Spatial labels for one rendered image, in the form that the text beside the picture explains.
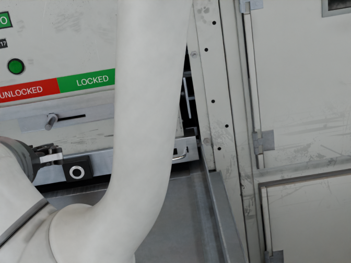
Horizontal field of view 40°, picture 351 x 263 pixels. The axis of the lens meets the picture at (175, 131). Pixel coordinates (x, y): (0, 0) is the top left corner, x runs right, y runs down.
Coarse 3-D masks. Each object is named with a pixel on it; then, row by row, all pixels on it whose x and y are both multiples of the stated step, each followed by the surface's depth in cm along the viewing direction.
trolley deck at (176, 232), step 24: (96, 192) 105; (168, 192) 100; (192, 192) 99; (216, 192) 97; (168, 216) 92; (192, 216) 91; (144, 240) 86; (168, 240) 85; (192, 240) 84; (240, 240) 81
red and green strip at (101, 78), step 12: (96, 72) 100; (108, 72) 100; (24, 84) 100; (36, 84) 100; (48, 84) 101; (60, 84) 101; (72, 84) 101; (84, 84) 101; (96, 84) 101; (108, 84) 101; (0, 96) 101; (12, 96) 101; (24, 96) 101; (36, 96) 101
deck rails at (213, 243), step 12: (204, 156) 98; (204, 168) 105; (192, 180) 103; (204, 180) 102; (204, 192) 97; (204, 204) 93; (204, 216) 89; (216, 216) 81; (204, 228) 86; (216, 228) 85; (204, 240) 83; (216, 240) 82; (204, 252) 80; (216, 252) 79
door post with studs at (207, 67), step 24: (216, 0) 91; (192, 24) 93; (216, 24) 93; (192, 48) 95; (216, 48) 95; (192, 72) 97; (216, 72) 97; (216, 96) 99; (216, 120) 101; (216, 144) 103; (216, 168) 105; (240, 216) 110
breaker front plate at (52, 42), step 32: (0, 0) 94; (32, 0) 94; (64, 0) 94; (96, 0) 94; (0, 32) 96; (32, 32) 96; (64, 32) 97; (96, 32) 97; (0, 64) 99; (32, 64) 99; (64, 64) 99; (96, 64) 99; (64, 96) 102; (0, 128) 104; (32, 128) 104; (64, 128) 105; (96, 128) 105
